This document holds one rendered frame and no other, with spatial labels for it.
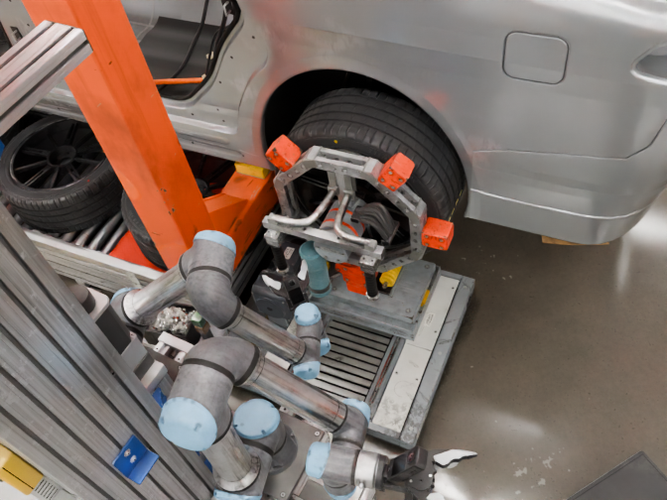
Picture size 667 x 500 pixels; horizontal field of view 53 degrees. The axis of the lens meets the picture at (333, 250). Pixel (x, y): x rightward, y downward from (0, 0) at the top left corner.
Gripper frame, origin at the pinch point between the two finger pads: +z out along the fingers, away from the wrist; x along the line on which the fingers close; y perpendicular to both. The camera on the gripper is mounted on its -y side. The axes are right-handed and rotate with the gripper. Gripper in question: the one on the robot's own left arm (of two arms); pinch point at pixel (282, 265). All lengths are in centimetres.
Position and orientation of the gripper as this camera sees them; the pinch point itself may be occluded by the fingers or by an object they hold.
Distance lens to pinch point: 228.8
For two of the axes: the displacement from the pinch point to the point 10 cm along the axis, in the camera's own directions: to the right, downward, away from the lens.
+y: 1.2, 6.1, 7.8
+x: 9.2, -3.6, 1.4
